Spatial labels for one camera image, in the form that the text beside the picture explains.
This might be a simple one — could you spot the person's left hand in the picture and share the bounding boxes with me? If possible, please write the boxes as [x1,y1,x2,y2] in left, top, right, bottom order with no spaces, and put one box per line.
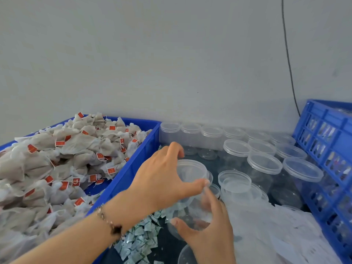
[118,141,211,226]

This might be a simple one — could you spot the person's right hand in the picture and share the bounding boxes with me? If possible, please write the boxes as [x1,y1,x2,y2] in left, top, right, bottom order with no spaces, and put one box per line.
[169,187,236,264]

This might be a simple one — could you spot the clear jar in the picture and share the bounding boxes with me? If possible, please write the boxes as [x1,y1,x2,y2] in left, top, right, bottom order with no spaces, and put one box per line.
[165,159,218,240]

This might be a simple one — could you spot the pile of white label papers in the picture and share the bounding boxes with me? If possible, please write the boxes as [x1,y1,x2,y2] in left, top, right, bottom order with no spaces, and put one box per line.
[225,198,342,264]

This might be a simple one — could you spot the pile of green desiccant packets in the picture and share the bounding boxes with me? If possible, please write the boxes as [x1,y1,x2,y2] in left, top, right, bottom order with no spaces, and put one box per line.
[113,209,171,264]

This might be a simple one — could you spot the stack of clear lids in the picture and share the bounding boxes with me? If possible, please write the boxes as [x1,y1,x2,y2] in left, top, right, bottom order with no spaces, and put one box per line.
[218,169,253,197]

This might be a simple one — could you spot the group of lidded jars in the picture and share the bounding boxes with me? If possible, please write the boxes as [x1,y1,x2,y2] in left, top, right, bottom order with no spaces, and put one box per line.
[159,121,324,207]

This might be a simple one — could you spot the pile of tea bags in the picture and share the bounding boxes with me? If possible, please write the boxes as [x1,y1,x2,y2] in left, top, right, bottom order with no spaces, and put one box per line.
[0,111,152,262]

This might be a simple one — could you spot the blue slatted crate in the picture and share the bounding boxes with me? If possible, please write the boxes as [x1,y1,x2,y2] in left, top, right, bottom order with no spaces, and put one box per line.
[291,99,352,264]

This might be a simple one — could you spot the blue plastic tray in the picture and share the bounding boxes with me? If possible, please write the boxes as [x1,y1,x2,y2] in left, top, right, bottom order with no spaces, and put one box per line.
[0,117,162,264]

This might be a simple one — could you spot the thin beaded bracelet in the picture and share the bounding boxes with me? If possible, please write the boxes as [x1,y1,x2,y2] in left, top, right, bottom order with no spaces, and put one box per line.
[96,205,123,240]

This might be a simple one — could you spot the black cable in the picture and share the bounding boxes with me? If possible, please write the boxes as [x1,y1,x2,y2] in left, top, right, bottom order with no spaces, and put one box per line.
[282,0,302,118]

